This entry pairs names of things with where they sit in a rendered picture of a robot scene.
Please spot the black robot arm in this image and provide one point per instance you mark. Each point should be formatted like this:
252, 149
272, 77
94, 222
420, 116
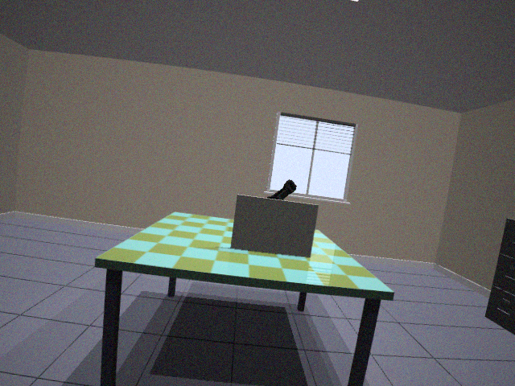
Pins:
288, 188

